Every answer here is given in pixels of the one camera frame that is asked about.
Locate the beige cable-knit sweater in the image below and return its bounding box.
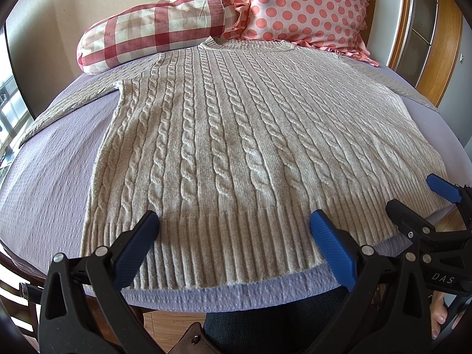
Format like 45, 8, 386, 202
28, 39, 446, 290

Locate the person's right hand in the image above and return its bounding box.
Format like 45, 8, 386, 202
430, 291, 448, 340

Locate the lilac textured bedspread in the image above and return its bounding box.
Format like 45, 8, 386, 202
1, 76, 471, 312

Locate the wooden bed headboard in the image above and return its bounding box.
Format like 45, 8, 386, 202
389, 0, 462, 107

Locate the pink polka dot pillow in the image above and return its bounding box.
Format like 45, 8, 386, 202
223, 0, 378, 65

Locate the red checked bolster pillow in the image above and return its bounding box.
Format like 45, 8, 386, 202
76, 0, 239, 75

